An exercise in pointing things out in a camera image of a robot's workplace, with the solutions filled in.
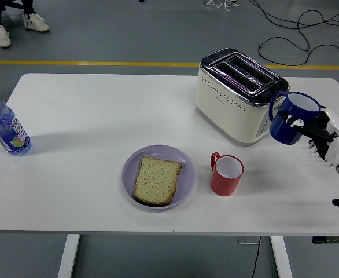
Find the blue enamel cup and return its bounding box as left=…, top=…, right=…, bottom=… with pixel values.
left=268, top=90, right=323, bottom=145

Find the red enamel cup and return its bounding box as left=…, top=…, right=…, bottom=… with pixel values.
left=210, top=151, right=245, bottom=197

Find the slice of bread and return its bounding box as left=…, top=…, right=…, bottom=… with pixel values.
left=132, top=155, right=183, bottom=207

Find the black table control panel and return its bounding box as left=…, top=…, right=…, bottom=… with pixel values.
left=312, top=236, right=339, bottom=244

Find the cream and chrome toaster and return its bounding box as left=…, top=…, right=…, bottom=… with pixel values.
left=194, top=47, right=290, bottom=148

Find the white table leg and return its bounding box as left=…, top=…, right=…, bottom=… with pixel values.
left=270, top=236, right=293, bottom=278
left=57, top=233, right=81, bottom=278

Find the purple round plate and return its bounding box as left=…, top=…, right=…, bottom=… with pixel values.
left=121, top=144, right=196, bottom=213

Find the white shoe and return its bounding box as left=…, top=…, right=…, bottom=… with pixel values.
left=0, top=24, right=12, bottom=49
left=23, top=13, right=50, bottom=32

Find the clear bottle with blue cap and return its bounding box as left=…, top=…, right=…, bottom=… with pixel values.
left=0, top=90, right=32, bottom=157

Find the black chair base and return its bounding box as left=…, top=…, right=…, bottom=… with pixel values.
left=0, top=0, right=24, bottom=11

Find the black floor cable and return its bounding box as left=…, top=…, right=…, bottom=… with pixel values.
left=258, top=36, right=339, bottom=67
left=249, top=0, right=339, bottom=38

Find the grey bracket under table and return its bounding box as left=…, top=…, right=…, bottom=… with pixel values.
left=238, top=236, right=262, bottom=246

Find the thin black cable under table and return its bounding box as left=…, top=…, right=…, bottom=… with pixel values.
left=250, top=236, right=262, bottom=278

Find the white floor cable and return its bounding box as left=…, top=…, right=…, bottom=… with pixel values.
left=202, top=0, right=239, bottom=12

